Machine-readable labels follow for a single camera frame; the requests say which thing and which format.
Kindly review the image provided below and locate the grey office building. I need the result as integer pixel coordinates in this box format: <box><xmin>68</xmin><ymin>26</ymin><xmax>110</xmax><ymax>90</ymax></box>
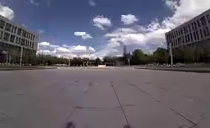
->
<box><xmin>0</xmin><ymin>11</ymin><xmax>39</xmax><ymax>65</ymax></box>
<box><xmin>164</xmin><ymin>4</ymin><xmax>210</xmax><ymax>64</ymax></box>

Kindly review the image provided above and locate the distant tower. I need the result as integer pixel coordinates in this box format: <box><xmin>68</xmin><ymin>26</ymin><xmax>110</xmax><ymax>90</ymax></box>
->
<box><xmin>123</xmin><ymin>45</ymin><xmax>128</xmax><ymax>58</ymax></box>

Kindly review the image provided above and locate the dark raised ground strip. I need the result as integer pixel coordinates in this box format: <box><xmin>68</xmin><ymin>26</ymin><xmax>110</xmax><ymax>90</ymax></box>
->
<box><xmin>134</xmin><ymin>63</ymin><xmax>210</xmax><ymax>74</ymax></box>
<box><xmin>0</xmin><ymin>64</ymin><xmax>57</xmax><ymax>72</ymax></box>

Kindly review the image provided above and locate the row of trees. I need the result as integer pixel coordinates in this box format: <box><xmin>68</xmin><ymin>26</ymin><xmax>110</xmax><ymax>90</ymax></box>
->
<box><xmin>7</xmin><ymin>47</ymin><xmax>210</xmax><ymax>67</ymax></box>

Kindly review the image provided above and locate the grey stone slab plaza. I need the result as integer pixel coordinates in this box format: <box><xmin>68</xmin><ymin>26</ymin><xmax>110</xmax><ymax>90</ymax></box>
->
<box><xmin>0</xmin><ymin>66</ymin><xmax>210</xmax><ymax>128</ymax></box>

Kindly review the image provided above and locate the pale pole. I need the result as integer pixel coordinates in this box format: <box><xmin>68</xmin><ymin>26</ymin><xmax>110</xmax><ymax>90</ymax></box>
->
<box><xmin>19</xmin><ymin>45</ymin><xmax>24</xmax><ymax>68</ymax></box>
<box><xmin>168</xmin><ymin>41</ymin><xmax>174</xmax><ymax>67</ymax></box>

